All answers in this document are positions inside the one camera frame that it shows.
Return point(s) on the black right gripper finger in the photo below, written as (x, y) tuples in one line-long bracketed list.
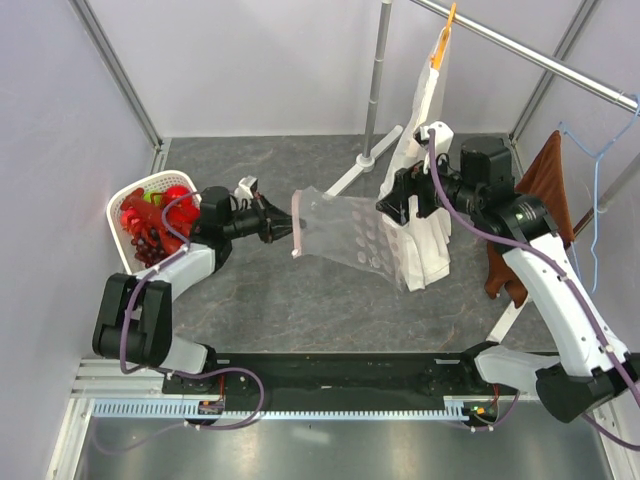
[(397, 212), (392, 198)]

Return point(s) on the red bell pepper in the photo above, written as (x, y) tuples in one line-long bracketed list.
[(182, 214)]

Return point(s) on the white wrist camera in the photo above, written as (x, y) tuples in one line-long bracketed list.
[(435, 138), (246, 187)]

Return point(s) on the white t-shirt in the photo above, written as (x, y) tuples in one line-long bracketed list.
[(420, 247)]

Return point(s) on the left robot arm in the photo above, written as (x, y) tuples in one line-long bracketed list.
[(134, 323)]

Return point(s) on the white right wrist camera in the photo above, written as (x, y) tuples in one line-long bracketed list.
[(435, 138)]

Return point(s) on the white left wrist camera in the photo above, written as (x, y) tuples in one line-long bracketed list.
[(246, 187)]

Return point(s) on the orange clothes hanger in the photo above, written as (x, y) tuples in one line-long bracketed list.
[(437, 56)]

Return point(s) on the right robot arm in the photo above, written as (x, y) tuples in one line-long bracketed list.
[(592, 365)]

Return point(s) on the clear zip top bag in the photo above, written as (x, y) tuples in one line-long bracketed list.
[(346, 230)]

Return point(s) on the slotted cable duct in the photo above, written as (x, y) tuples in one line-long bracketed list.
[(197, 410)]

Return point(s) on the dark purple grape bunch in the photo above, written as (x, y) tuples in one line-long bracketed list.
[(148, 247)]

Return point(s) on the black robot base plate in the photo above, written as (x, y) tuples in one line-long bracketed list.
[(346, 381)]

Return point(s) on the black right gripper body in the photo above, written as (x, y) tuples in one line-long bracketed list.
[(413, 179)]

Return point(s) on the white perforated plastic basket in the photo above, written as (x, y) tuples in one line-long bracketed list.
[(117, 219)]

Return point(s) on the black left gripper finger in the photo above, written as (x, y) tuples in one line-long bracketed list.
[(279, 232), (275, 215)]

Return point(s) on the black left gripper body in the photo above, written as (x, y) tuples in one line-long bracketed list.
[(264, 223)]

